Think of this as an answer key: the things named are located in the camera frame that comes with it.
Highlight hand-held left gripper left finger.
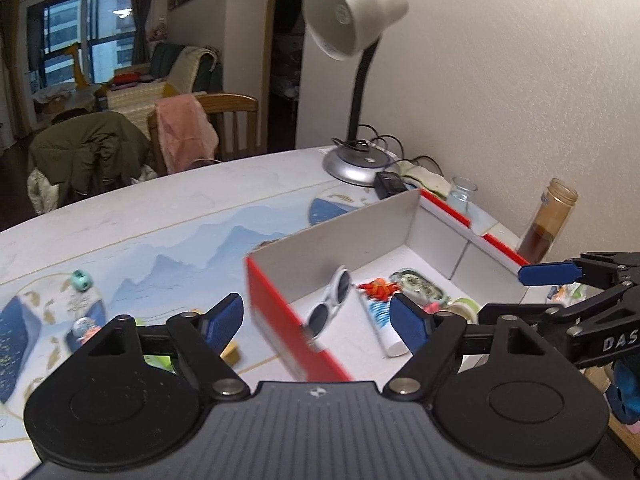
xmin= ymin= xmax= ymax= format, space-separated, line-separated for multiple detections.
xmin=87 ymin=292 xmax=251 ymax=402

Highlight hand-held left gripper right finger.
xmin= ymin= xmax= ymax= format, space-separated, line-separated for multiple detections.
xmin=382 ymin=292 xmax=556 ymax=401

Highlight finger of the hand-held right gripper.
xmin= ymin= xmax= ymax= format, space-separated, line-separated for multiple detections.
xmin=478 ymin=280 xmax=640 ymax=341
xmin=518 ymin=251 xmax=640 ymax=288

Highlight white blue cream tube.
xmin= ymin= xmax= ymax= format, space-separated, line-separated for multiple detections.
xmin=357 ymin=290 xmax=411 ymax=358

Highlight green oval tin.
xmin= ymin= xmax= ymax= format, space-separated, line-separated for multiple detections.
xmin=392 ymin=270 xmax=446 ymax=306

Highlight red figure keychain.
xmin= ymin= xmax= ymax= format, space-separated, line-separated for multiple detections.
xmin=357 ymin=277 xmax=401 ymax=301

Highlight green tape roll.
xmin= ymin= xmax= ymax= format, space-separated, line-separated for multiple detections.
xmin=447 ymin=297 xmax=483 ymax=323

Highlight white sunglasses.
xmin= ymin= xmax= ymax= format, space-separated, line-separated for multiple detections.
xmin=302 ymin=266 xmax=353 ymax=346

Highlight red cardboard box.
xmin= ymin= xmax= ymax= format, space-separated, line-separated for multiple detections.
xmin=244 ymin=189 xmax=566 ymax=383

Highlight white crumpled wrapper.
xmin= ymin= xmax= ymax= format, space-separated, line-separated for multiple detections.
xmin=547 ymin=282 xmax=583 ymax=306

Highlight brown liquid bottle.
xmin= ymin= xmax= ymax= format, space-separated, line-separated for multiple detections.
xmin=515 ymin=178 xmax=579 ymax=266

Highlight small glass jar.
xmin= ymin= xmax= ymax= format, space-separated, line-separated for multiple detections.
xmin=446 ymin=176 xmax=478 ymax=216

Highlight black power adapter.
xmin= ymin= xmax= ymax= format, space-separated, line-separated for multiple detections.
xmin=375 ymin=171 xmax=408 ymax=200

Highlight pale folded cloth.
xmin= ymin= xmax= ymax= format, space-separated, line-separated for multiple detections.
xmin=400 ymin=160 xmax=451 ymax=198

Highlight wooden slatted chair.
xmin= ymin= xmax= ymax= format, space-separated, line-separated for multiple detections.
xmin=147 ymin=92 xmax=259 ymax=176

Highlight olive green jacket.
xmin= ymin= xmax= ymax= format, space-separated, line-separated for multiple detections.
xmin=29 ymin=110 xmax=151 ymax=208

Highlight floral seat cushion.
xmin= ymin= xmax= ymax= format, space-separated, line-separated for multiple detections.
xmin=27 ymin=165 xmax=158 ymax=216

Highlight beige throw blanket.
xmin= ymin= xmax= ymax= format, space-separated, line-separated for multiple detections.
xmin=167 ymin=46 xmax=216 ymax=93

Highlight dark green sofa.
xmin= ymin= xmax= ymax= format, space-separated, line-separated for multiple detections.
xmin=150 ymin=42 xmax=223 ymax=96

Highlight yellow giraffe toy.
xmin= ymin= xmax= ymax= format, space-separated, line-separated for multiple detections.
xmin=62 ymin=42 xmax=88 ymax=91

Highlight silver desk lamp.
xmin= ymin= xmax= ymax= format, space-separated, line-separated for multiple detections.
xmin=302 ymin=0 xmax=410 ymax=187

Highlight grey curtain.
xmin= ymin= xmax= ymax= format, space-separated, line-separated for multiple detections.
xmin=131 ymin=0 xmax=151 ymax=63

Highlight large balcony window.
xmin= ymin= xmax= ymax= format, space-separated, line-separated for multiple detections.
xmin=25 ymin=0 xmax=136 ymax=91

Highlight black lamp cable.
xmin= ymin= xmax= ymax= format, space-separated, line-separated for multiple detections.
xmin=332 ymin=122 xmax=443 ymax=176

